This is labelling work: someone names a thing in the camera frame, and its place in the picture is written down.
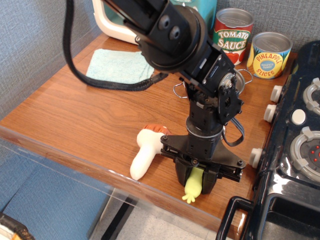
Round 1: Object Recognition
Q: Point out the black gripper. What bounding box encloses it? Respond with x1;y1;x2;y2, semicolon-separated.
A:
160;133;246;195

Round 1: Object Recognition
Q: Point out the yellow handled metal spoon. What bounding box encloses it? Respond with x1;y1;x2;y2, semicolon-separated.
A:
182;167;204;204

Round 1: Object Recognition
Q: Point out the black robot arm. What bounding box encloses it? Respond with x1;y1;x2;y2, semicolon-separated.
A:
107;0;245;194

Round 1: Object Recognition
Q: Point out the plush mushroom toy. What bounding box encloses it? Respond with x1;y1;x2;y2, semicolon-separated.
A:
130;123;171;181

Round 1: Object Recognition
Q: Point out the light blue rag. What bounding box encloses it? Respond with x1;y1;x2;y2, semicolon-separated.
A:
86;49;155;84

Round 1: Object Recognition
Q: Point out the black toy stove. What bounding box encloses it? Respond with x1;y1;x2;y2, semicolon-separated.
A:
216;40;320;240

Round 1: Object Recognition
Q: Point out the small steel pot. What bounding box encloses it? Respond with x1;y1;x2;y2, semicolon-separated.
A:
173;68;254;99

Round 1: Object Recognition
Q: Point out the pineapple slices can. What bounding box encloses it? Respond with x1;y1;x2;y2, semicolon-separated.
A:
246;32;293;80

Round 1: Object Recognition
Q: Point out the tomato sauce can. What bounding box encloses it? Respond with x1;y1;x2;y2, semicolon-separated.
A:
213;8;254;65

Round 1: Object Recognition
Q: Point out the clear acrylic barrier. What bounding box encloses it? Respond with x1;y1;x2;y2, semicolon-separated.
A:
0;130;216;240

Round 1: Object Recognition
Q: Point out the teal toy microwave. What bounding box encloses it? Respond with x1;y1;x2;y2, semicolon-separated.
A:
92;0;217;44

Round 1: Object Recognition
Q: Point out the orange object at corner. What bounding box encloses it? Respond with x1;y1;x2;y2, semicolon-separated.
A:
0;212;35;240

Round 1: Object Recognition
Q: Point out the black sleeved cable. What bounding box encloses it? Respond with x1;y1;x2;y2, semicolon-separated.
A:
62;0;169;91

